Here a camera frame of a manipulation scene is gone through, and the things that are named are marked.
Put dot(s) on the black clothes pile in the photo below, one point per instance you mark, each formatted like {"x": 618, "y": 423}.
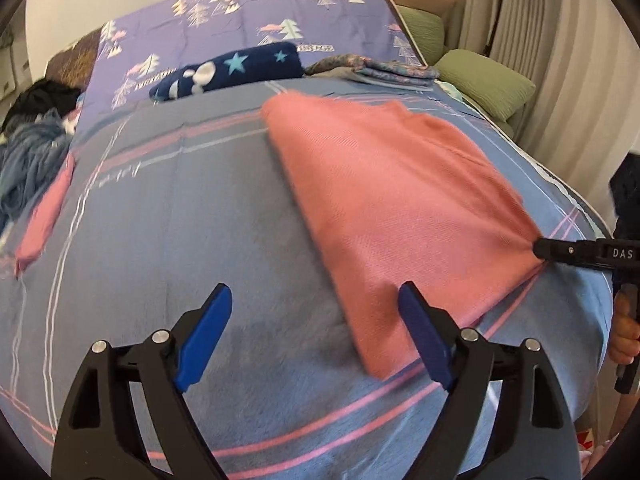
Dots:
{"x": 42, "y": 97}

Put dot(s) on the blue fluffy robe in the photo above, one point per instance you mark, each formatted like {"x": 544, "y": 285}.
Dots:
{"x": 30, "y": 155}

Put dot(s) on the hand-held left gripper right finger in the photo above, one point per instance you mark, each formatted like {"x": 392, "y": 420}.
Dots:
{"x": 425, "y": 330}

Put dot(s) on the cream pleated curtain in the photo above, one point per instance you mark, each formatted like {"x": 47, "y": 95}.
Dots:
{"x": 565, "y": 60}

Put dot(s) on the pink knit sweater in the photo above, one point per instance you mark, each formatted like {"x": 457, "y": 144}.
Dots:
{"x": 390, "y": 200}

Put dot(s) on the navy star print blanket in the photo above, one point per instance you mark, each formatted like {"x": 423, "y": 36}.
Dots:
{"x": 240, "y": 67}

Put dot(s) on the purple tree print duvet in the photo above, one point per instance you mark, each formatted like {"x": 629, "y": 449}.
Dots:
{"x": 240, "y": 10}

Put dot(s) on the blue striped bed sheet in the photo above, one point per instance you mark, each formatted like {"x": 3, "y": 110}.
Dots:
{"x": 175, "y": 235}

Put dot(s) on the green pillow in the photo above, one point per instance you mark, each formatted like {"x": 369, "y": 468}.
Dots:
{"x": 422, "y": 30}
{"x": 480, "y": 82}

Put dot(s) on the folded floral cloth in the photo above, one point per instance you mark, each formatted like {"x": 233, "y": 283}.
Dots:
{"x": 380, "y": 71}

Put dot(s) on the small pink cloth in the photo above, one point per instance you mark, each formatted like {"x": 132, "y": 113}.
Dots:
{"x": 42, "y": 215}

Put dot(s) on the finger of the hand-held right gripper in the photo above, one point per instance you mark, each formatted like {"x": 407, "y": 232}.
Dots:
{"x": 560, "y": 251}

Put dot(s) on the brown patterned pillow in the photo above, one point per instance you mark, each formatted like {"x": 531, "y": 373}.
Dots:
{"x": 72, "y": 57}

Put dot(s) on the person's right hand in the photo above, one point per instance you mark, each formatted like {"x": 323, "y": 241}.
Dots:
{"x": 622, "y": 340}

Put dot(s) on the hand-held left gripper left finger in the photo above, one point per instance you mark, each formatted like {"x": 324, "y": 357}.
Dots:
{"x": 210, "y": 330}

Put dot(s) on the black floor lamp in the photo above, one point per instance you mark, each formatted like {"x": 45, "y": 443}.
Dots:
{"x": 500, "y": 10}

